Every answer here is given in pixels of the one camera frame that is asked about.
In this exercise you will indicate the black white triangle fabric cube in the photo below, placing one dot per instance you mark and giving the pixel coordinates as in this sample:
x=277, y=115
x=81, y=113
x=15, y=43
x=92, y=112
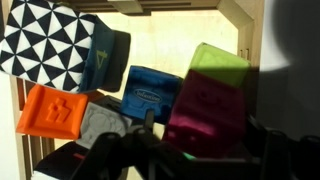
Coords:
x=56, y=46

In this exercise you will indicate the grey rubber block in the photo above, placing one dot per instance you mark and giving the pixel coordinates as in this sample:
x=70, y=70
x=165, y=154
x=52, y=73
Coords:
x=102, y=116

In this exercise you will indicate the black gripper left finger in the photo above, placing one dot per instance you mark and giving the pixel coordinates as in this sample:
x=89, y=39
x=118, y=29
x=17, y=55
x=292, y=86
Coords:
x=149, y=119

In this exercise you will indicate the lime green rubber block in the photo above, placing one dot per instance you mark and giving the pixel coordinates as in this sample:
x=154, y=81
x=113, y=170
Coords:
x=219, y=64

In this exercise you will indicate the blue rubber block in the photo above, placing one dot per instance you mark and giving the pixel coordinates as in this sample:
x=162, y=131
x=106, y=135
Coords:
x=149, y=89

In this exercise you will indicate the wooden crate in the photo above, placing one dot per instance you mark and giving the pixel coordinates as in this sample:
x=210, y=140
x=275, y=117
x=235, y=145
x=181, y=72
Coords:
x=164, y=37

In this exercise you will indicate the pink rubber block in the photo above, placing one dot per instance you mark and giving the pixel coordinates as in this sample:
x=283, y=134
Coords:
x=208, y=117

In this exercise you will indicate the orange rubber block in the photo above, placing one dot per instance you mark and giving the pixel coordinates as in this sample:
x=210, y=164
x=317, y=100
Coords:
x=52, y=114

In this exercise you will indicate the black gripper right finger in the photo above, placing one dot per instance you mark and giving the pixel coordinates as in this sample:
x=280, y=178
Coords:
x=255, y=138

